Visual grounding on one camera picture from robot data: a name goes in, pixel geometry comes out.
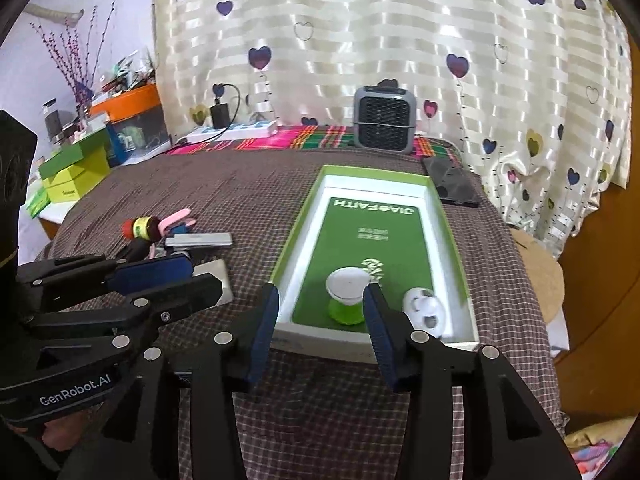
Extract white power strip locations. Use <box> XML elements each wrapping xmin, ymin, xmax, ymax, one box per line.
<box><xmin>184</xmin><ymin>120</ymin><xmax>279</xmax><ymax>143</ymax></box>

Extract black charger cable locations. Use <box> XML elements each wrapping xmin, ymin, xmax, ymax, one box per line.
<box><xmin>220</xmin><ymin>84</ymin><xmax>251</xmax><ymax>128</ymax></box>

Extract glass jar with black lid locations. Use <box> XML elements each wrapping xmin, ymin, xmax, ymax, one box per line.
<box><xmin>42</xmin><ymin>100</ymin><xmax>62</xmax><ymax>138</ymax></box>

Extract dark clear storage box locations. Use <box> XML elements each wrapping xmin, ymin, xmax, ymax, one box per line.
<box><xmin>111</xmin><ymin>105</ymin><xmax>172</xmax><ymax>157</ymax></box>

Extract black smartphone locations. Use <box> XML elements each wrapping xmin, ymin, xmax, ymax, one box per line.
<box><xmin>421</xmin><ymin>156</ymin><xmax>482</xmax><ymax>209</ymax></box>

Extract orange box lid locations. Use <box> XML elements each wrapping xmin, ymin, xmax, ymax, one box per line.
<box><xmin>90</xmin><ymin>83</ymin><xmax>162</xmax><ymax>122</ymax></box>

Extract red cap brown bottle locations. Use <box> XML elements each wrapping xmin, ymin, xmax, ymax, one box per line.
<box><xmin>122</xmin><ymin>215</ymin><xmax>164</xmax><ymax>242</ymax></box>

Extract person's left forearm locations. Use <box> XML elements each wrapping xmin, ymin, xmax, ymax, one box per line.
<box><xmin>0</xmin><ymin>412</ymin><xmax>101</xmax><ymax>480</ymax></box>

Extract colourful plaid cloth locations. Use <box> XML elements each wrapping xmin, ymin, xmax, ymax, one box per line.
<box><xmin>167</xmin><ymin>126</ymin><xmax>458</xmax><ymax>162</ymax></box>

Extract blue printed box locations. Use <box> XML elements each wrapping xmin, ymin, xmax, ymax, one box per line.
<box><xmin>106</xmin><ymin>122</ymin><xmax>147</xmax><ymax>167</ymax></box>

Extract grey desktop fan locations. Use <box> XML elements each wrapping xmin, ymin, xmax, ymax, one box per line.
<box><xmin>352</xmin><ymin>79</ymin><xmax>417</xmax><ymax>155</ymax></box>

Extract pink clip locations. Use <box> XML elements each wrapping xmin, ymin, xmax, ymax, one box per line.
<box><xmin>159</xmin><ymin>208</ymin><xmax>197</xmax><ymax>234</ymax></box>

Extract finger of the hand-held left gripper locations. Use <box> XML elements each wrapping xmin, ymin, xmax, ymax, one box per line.
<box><xmin>24</xmin><ymin>275</ymin><xmax>224</xmax><ymax>339</ymax></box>
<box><xmin>17</xmin><ymin>253</ymin><xmax>194</xmax><ymax>295</ymax></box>

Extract colourful striped cloth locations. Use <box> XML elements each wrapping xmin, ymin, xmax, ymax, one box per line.
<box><xmin>565</xmin><ymin>417</ymin><xmax>633</xmax><ymax>480</ymax></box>

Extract yellow-green cardboard box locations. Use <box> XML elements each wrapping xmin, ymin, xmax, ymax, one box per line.
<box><xmin>42</xmin><ymin>147</ymin><xmax>111</xmax><ymax>205</ymax></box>

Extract round wooden stool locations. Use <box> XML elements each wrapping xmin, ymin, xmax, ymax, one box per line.
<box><xmin>509</xmin><ymin>226</ymin><xmax>567</xmax><ymax>353</ymax></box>

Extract white cap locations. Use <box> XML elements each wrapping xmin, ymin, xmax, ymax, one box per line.
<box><xmin>325</xmin><ymin>267</ymin><xmax>372</xmax><ymax>326</ymax></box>

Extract green and white cardboard box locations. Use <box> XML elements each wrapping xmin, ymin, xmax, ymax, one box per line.
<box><xmin>270</xmin><ymin>164</ymin><xmax>482</xmax><ymax>365</ymax></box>

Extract grey wall pipe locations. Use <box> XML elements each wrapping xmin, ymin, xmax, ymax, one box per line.
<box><xmin>26</xmin><ymin>2</ymin><xmax>85</xmax><ymax>25</ymax></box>

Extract heart print curtain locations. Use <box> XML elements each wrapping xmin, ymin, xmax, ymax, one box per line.
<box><xmin>152</xmin><ymin>0</ymin><xmax>632</xmax><ymax>246</ymax></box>

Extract small green packet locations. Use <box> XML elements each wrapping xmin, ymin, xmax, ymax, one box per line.
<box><xmin>26</xmin><ymin>187</ymin><xmax>52</xmax><ymax>220</ymax></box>

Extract white square adapter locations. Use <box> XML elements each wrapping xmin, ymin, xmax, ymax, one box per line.
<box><xmin>192</xmin><ymin>259</ymin><xmax>232</xmax><ymax>307</ymax></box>

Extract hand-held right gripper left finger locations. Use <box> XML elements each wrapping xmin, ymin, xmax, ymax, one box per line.
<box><xmin>65</xmin><ymin>284</ymin><xmax>281</xmax><ymax>480</ymax></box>

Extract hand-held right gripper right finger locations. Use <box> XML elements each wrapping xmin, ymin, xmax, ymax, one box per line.
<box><xmin>362</xmin><ymin>282</ymin><xmax>583</xmax><ymax>480</ymax></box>

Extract dried purple flower branches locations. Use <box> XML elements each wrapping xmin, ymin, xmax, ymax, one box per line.
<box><xmin>30</xmin><ymin>0</ymin><xmax>126</xmax><ymax>103</ymax></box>

